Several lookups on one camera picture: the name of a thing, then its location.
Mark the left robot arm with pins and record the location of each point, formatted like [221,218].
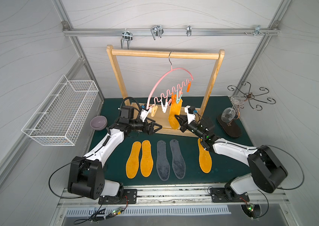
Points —
[86,177]

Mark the white wire basket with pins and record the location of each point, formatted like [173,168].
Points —
[60,118]

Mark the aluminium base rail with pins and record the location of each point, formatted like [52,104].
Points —
[194,194]

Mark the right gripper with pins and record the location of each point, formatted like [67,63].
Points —
[189,126]

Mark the wooden clothes rack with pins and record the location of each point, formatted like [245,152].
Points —
[160,116]

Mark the aluminium top rail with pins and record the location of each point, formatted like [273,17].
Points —
[174,32]

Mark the wine glass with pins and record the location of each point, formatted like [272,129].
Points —
[232,113]

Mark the purple bowl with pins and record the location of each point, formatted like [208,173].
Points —
[99,123]

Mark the pink plastic hanger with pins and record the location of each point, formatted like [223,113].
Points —
[177,89]

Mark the metal hook clip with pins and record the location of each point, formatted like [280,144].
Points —
[188,30]
[257,32]
[157,31]
[127,37]

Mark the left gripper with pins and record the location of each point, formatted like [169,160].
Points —
[148,127]

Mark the white clothes peg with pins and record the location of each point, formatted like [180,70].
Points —
[164,107]

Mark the yellow insole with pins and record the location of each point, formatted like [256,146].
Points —
[146,163]
[205,160]
[132,164]
[174,115]

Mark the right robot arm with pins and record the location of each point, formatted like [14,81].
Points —
[266,170]

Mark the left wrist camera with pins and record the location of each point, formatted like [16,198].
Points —
[144,113]

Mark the dark grey insole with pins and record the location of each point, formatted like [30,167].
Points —
[178,162]

